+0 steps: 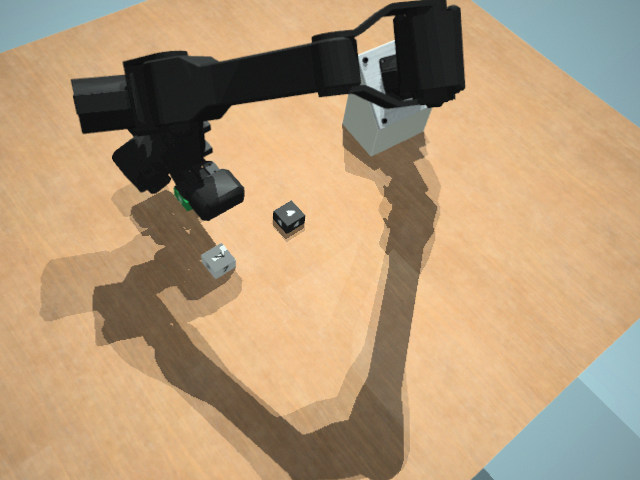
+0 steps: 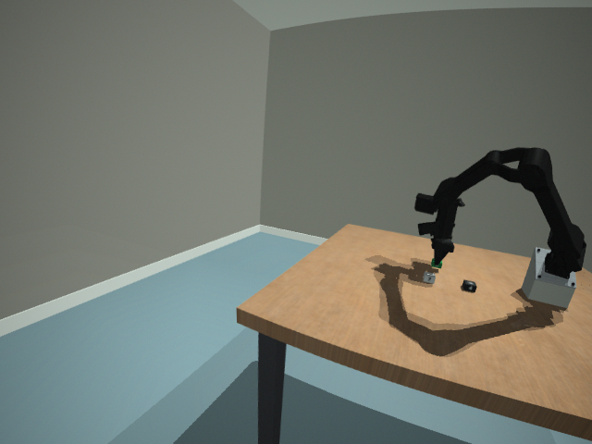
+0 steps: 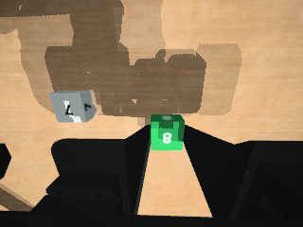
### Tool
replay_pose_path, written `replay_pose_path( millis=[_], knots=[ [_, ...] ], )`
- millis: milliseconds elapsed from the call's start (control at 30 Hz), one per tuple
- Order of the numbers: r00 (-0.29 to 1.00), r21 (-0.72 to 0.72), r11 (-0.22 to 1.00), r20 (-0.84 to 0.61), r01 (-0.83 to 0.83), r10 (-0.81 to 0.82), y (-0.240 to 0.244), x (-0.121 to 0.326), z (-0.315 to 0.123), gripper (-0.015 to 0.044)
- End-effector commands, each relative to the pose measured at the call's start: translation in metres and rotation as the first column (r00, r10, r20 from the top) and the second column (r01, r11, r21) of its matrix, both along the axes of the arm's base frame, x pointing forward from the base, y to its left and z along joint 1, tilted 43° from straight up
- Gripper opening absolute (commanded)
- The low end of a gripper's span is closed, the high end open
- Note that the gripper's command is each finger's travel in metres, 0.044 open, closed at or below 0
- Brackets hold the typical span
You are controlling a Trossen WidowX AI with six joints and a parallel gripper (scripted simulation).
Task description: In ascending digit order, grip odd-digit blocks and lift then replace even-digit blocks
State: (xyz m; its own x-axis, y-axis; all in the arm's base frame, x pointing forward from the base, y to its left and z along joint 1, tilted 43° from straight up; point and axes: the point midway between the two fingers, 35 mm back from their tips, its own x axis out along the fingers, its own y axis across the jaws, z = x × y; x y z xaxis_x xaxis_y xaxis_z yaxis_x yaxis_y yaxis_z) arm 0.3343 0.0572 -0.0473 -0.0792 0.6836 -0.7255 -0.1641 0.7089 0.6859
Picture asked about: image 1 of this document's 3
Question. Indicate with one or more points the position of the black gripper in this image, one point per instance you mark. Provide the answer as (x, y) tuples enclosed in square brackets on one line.
[(210, 191)]

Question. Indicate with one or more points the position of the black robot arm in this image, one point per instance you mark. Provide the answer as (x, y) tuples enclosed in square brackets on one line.
[(167, 94)]

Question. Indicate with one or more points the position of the green block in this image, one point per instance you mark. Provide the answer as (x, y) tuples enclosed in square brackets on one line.
[(183, 202)]

